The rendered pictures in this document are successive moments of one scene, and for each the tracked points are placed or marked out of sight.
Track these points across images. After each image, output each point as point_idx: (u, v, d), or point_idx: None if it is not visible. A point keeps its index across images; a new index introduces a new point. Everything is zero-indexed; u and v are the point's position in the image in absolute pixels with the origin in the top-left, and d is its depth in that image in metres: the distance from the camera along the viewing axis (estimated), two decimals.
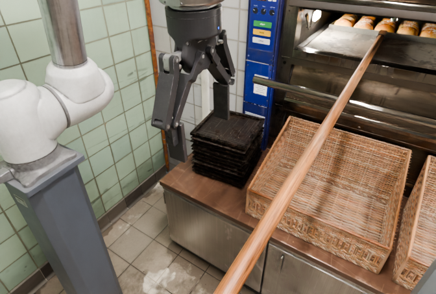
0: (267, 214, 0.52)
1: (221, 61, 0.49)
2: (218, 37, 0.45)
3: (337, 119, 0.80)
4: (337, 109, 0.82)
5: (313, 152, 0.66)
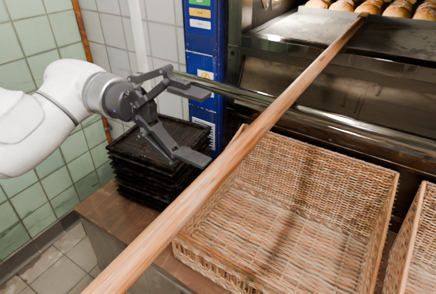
0: None
1: (156, 76, 0.50)
2: (135, 82, 0.53)
3: (257, 141, 0.46)
4: (261, 122, 0.48)
5: (171, 220, 0.32)
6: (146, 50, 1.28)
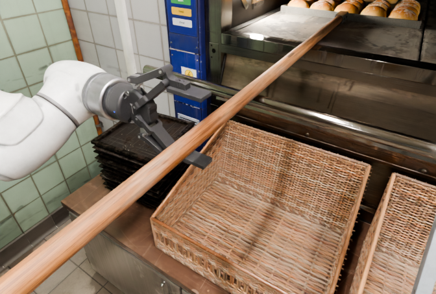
0: None
1: (155, 76, 0.50)
2: (134, 82, 0.53)
3: (214, 130, 0.49)
4: (218, 112, 0.51)
5: (120, 195, 0.35)
6: (133, 48, 1.32)
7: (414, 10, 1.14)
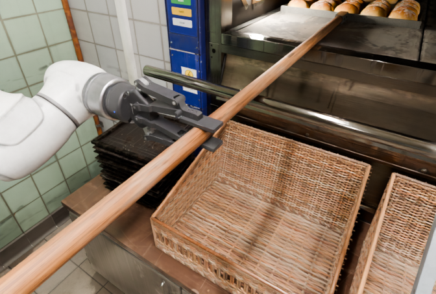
0: None
1: (164, 96, 0.51)
2: (140, 86, 0.52)
3: None
4: (219, 113, 0.52)
5: (121, 195, 0.36)
6: (133, 48, 1.32)
7: (414, 10, 1.14)
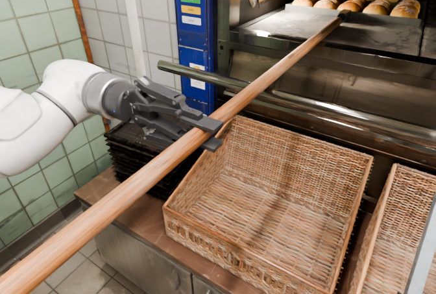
0: None
1: (164, 96, 0.51)
2: (140, 85, 0.52)
3: None
4: (219, 113, 0.52)
5: (121, 195, 0.35)
6: (142, 45, 1.36)
7: (414, 8, 1.18)
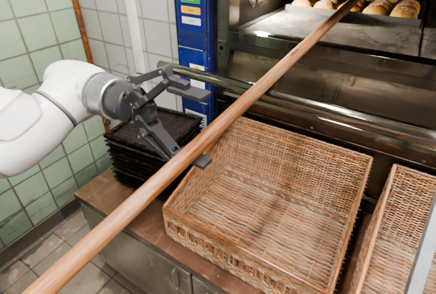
0: None
1: (155, 76, 0.50)
2: (134, 82, 0.53)
3: (204, 148, 0.53)
4: (209, 130, 0.54)
5: (111, 223, 0.41)
6: (142, 46, 1.36)
7: (414, 8, 1.18)
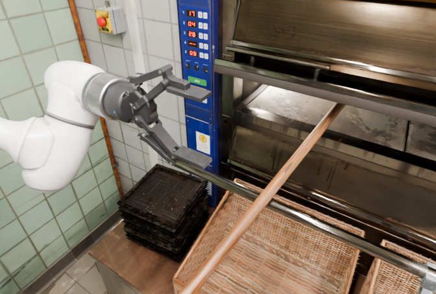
0: None
1: (155, 77, 0.50)
2: (134, 82, 0.53)
3: (198, 289, 0.62)
4: (204, 271, 0.64)
5: None
6: None
7: None
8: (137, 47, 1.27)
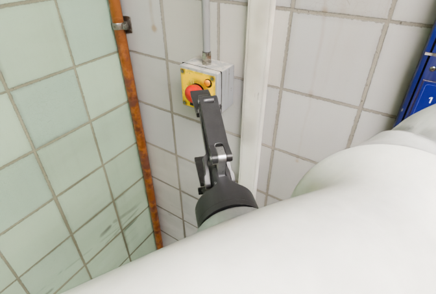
0: None
1: (211, 124, 0.37)
2: (224, 159, 0.35)
3: None
4: None
5: None
6: None
7: None
8: (257, 137, 0.67)
